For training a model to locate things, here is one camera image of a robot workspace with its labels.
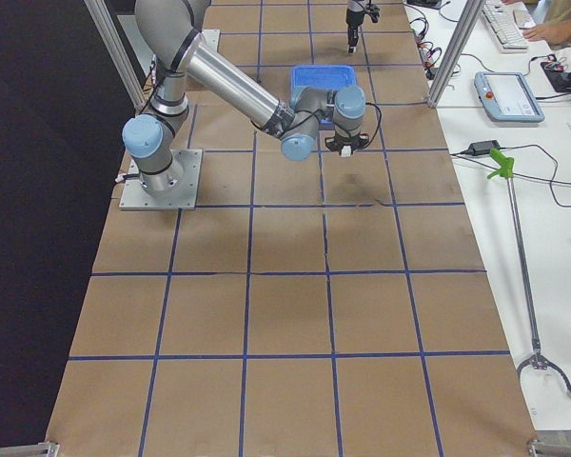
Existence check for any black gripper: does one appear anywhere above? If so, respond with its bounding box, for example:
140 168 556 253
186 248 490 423
325 128 371 153
345 10 380 53

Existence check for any green handled reacher grabber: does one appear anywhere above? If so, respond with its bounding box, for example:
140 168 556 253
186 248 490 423
485 148 571 405

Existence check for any aluminium frame post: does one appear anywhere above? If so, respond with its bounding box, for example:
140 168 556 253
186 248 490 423
427 0 484 108

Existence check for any brown paper table cover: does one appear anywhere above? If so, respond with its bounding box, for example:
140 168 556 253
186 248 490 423
47 1 535 456

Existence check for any person's hand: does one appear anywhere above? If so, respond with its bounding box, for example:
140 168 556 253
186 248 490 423
522 24 563 44

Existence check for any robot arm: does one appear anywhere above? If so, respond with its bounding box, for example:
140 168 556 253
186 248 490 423
122 1 370 196
345 0 380 53

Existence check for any teach pendant with screen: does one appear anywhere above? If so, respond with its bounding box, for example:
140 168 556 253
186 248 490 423
474 71 544 124

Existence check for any blue plastic tray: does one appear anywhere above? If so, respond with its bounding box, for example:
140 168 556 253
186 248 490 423
289 64 365 119

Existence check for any white keyboard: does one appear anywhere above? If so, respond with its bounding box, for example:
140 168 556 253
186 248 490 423
482 1 528 53

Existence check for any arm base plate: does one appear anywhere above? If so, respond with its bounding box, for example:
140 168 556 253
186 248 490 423
119 149 203 210

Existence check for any black power adapter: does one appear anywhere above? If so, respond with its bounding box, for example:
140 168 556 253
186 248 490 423
465 140 501 156

